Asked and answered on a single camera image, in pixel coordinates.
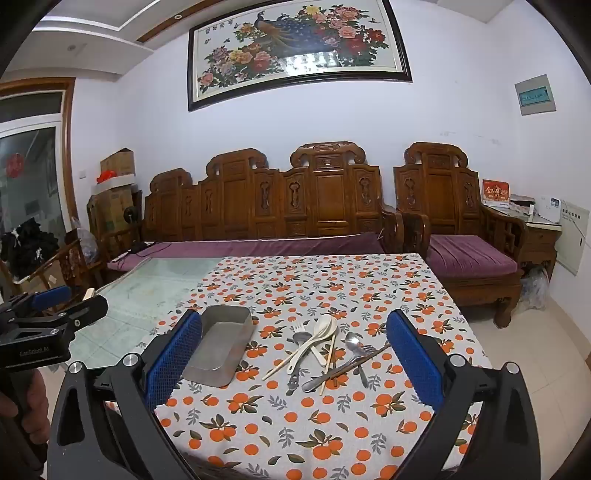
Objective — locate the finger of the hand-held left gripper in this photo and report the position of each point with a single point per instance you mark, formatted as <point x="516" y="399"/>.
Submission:
<point x="51" y="297"/>
<point x="87" y="309"/>

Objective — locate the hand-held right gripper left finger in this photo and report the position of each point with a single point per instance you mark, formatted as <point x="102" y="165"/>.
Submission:
<point x="175" y="355"/>

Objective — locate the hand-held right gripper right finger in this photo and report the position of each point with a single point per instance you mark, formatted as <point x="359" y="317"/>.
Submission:
<point x="413" y="360"/>

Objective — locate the rectangular metal tray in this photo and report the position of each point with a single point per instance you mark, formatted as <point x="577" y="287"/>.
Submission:
<point x="217" y="355"/>

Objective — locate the metal fork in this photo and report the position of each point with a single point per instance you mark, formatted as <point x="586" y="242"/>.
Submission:
<point x="323" y="379"/>

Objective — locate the white plastic spoon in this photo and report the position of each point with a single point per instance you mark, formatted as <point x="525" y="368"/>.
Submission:
<point x="332" y="325"/>
<point x="322" y="328"/>

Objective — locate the beige wooden chopstick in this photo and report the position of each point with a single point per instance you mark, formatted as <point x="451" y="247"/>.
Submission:
<point x="329" y="360"/>
<point x="286" y="364"/>

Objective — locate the metal spoon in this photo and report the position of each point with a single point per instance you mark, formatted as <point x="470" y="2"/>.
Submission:
<point x="353" y="340"/>
<point x="300" y="340"/>

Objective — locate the person's left hand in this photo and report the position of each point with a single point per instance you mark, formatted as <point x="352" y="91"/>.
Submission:
<point x="34" y="401"/>

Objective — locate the wooden chair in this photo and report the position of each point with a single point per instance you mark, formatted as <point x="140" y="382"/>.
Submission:
<point x="74" y="267"/>

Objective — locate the dark brown chopstick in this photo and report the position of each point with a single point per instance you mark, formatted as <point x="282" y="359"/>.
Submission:
<point x="364" y="360"/>
<point x="355" y="369"/>

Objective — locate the black cloth pile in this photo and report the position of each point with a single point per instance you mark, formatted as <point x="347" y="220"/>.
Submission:
<point x="27" y="249"/>

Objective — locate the clear plastic bag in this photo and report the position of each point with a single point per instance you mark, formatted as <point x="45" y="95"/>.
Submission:
<point x="87" y="244"/>
<point x="534" y="288"/>

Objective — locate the black power adapter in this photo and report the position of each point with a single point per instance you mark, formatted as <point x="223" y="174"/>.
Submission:
<point x="138" y="248"/>

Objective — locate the large cardboard box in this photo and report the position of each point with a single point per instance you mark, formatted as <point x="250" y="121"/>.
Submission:
<point x="108" y="214"/>

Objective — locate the black fan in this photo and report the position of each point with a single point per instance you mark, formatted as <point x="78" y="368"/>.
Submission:
<point x="134" y="216"/>

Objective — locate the purple armchair cushion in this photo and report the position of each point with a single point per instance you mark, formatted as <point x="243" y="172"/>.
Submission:
<point x="466" y="256"/>

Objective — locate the white plastic fork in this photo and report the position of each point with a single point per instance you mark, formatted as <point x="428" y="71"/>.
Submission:
<point x="299" y="328"/>

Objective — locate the orange fruit print tablecloth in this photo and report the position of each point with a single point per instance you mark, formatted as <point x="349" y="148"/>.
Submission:
<point x="286" y="415"/>

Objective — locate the purple sofa cushion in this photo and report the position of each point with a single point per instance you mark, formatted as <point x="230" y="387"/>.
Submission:
<point x="254" y="247"/>

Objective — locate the red plastic bag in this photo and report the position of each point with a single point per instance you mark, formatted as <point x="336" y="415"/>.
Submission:
<point x="107" y="176"/>

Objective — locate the red window decoration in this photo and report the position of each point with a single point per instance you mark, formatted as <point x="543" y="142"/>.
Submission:
<point x="14" y="165"/>

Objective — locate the small cardboard box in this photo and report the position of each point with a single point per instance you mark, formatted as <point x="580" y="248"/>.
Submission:
<point x="117" y="162"/>

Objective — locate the carved wooden armchair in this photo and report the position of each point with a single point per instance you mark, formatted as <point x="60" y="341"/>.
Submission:
<point x="438" y="194"/>

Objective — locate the wooden side table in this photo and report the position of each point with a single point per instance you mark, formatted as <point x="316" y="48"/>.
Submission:
<point x="540" y="240"/>

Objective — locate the red desk calendar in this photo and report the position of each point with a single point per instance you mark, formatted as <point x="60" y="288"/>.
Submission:
<point x="495" y="191"/>

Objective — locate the carved wooden sofa bench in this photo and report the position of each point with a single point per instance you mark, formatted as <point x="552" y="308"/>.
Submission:
<point x="323" y="194"/>

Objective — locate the white device box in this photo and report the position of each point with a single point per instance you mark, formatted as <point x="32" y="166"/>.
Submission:
<point x="549" y="208"/>

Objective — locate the grey electrical panel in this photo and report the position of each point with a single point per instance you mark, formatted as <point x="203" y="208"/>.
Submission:
<point x="534" y="94"/>

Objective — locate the framed peacock flower painting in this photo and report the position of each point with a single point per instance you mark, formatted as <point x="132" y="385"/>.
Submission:
<point x="295" y="46"/>

